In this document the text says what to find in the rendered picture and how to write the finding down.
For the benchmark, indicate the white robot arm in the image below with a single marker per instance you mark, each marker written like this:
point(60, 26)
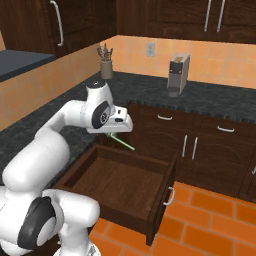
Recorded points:
point(43, 156)

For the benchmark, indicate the grey utensil pot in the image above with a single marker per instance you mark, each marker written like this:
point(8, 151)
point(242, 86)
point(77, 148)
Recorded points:
point(106, 70)

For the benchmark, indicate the dark wood wall cupboard run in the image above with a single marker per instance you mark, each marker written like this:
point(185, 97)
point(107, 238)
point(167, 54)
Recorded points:
point(173, 16)

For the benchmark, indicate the green straw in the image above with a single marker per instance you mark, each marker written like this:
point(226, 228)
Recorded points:
point(124, 143)

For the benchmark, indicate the grey wall outlet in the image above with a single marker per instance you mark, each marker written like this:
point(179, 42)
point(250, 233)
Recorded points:
point(150, 49)

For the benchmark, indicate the dark kitchen utensils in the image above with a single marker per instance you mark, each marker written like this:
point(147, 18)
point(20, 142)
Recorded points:
point(105, 52)

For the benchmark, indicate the open dark wood drawer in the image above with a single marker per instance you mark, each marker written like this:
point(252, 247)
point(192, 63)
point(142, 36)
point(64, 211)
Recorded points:
point(123, 186)

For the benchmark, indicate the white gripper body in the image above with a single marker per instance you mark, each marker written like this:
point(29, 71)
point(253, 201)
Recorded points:
point(116, 127)

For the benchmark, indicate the grey coffee machine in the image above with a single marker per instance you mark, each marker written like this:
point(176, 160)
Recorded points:
point(178, 75)

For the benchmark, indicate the dark wood drawer front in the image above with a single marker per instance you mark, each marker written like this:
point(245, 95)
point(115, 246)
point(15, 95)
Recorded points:
point(240, 133)
point(183, 121)

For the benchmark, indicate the dark wood wall cupboard door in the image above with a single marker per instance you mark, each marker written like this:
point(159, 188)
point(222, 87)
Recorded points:
point(30, 23)

